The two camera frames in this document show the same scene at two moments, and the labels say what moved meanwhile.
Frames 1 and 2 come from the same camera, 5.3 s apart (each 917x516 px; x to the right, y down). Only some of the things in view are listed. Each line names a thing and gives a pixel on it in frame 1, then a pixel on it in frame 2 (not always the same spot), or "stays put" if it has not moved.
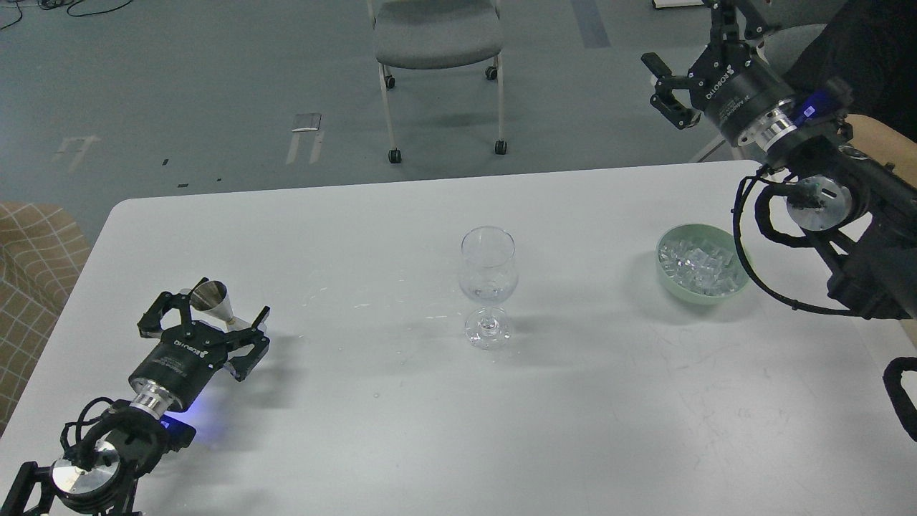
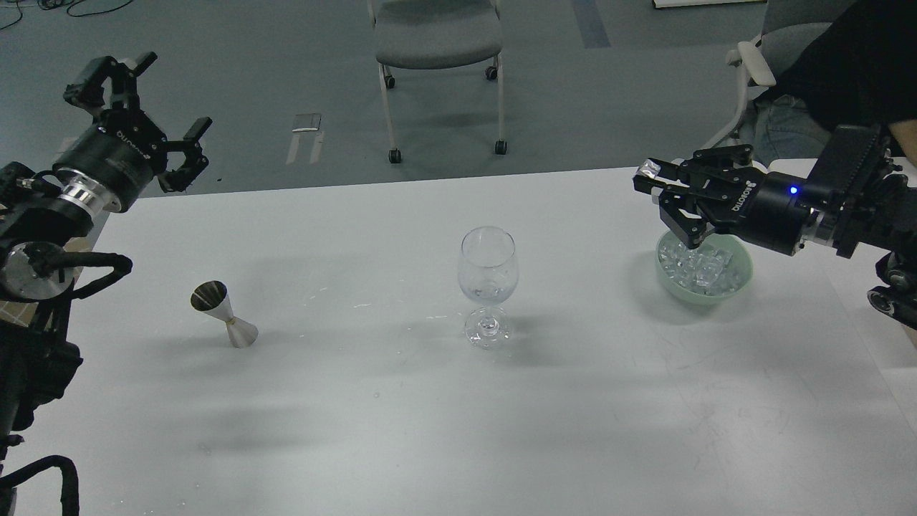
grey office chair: [414, 34] stays put
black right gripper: [728, 81] -> [769, 209]
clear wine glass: [488, 275] stays put
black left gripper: [186, 356] -> [125, 147]
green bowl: [700, 264] stays put
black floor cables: [52, 4] stays put
